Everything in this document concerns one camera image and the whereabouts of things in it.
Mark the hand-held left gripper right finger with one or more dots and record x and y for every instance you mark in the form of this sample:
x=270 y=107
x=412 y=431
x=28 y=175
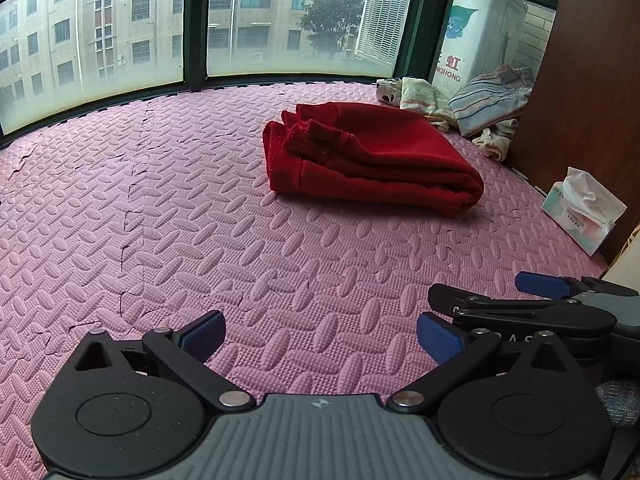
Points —
x=440 y=337

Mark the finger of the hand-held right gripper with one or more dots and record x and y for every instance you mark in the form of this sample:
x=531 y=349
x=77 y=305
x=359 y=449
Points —
x=525 y=316
x=542 y=285

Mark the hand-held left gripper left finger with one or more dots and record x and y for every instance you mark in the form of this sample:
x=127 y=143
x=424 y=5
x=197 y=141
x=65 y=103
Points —
x=205 y=334

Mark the red sweater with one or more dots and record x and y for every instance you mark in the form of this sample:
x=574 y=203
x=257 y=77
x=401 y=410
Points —
x=390 y=160

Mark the person's right hand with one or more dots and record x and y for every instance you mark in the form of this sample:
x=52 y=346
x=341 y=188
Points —
x=622 y=402

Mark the beige fabric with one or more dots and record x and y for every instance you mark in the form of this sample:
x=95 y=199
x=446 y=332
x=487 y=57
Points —
x=625 y=260

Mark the tissue pack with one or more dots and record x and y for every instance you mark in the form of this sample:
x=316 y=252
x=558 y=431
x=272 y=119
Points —
x=580 y=215

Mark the pink foam puzzle mat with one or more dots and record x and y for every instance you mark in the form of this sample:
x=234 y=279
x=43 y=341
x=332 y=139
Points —
x=200 y=210

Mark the cream cloth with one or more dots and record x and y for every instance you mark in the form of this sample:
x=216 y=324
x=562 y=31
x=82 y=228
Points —
x=495 y=140

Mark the striped cloth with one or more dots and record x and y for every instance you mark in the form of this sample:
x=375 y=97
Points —
x=485 y=100

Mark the plain brown wooden cabinet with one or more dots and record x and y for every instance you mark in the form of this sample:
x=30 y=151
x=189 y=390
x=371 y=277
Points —
x=590 y=85

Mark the white black-dotted cloth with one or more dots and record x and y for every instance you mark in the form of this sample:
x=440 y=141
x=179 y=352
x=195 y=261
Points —
x=389 y=91

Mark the outdoor air conditioner unit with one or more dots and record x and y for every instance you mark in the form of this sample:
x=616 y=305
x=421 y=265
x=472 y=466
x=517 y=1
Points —
x=385 y=15

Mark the apartment building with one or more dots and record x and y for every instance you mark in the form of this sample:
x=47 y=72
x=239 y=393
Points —
x=125 y=25

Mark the green tree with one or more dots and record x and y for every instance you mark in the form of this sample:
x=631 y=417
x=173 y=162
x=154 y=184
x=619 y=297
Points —
x=330 y=15

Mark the dark green window frame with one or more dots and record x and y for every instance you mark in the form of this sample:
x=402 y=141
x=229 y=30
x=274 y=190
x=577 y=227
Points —
x=197 y=25

